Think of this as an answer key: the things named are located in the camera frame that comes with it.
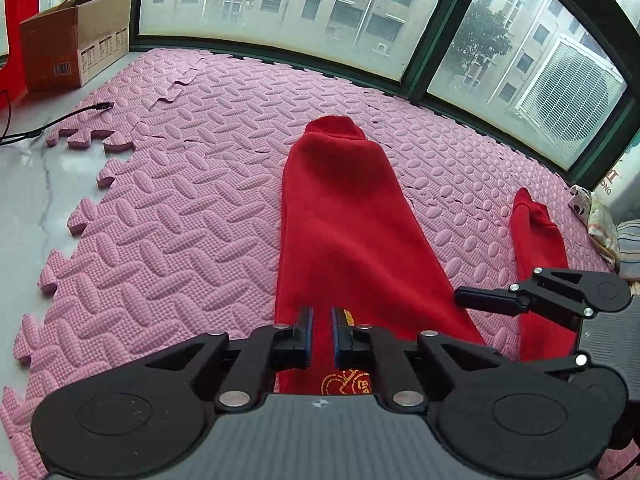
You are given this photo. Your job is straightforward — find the black cable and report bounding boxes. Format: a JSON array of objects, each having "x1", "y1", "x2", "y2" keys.
[{"x1": 0, "y1": 88, "x2": 115, "y2": 149}]

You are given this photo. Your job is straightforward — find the red fleece trousers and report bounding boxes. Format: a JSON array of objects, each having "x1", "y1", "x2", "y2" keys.
[{"x1": 273, "y1": 114, "x2": 580, "y2": 396}]

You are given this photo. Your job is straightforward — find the floral patterned cloth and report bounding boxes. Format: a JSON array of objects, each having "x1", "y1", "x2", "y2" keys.
[{"x1": 568, "y1": 185, "x2": 620, "y2": 271}]

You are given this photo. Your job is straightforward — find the striped folded cloth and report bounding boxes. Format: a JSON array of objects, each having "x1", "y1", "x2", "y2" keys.
[{"x1": 617, "y1": 219, "x2": 640, "y2": 282}]

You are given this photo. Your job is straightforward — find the pink foam floor mat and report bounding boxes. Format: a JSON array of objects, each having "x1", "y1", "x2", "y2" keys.
[{"x1": 1, "y1": 49, "x2": 639, "y2": 479}]

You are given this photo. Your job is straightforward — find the brown cardboard box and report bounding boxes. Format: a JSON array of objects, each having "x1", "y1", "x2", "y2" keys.
[{"x1": 20, "y1": 0, "x2": 131, "y2": 92}]

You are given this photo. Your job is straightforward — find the white air conditioner unit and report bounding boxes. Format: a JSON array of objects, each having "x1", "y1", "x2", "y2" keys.
[{"x1": 515, "y1": 35, "x2": 626, "y2": 155}]

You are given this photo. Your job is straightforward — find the red plastic stool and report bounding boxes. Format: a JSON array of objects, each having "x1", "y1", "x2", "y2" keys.
[{"x1": 1, "y1": 0, "x2": 39, "y2": 108}]

